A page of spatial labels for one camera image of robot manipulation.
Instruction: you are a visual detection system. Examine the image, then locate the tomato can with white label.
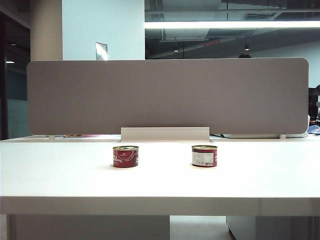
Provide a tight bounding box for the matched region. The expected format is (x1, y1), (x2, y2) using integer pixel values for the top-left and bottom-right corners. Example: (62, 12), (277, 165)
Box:
(191, 144), (218, 168)

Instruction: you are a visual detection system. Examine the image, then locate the red tomato can white lettering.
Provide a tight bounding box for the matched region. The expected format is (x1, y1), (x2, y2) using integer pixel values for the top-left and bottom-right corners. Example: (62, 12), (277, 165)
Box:
(112, 145), (140, 168)

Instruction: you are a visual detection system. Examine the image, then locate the grey-brown desk divider panel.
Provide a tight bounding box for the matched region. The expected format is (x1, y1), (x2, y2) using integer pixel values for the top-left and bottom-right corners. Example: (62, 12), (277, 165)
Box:
(26, 57), (310, 136)

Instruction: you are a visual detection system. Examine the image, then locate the blue cloth bundle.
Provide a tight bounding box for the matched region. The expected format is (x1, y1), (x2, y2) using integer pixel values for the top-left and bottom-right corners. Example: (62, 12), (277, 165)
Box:
(307, 124), (320, 136)

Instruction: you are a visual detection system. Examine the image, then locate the dark seated person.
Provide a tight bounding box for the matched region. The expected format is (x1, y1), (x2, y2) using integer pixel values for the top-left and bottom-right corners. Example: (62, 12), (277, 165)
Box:
(308, 84), (320, 123)

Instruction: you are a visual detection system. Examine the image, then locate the small wall poster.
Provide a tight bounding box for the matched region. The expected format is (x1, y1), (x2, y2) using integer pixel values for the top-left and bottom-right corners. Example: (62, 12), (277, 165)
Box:
(95, 41), (109, 61)

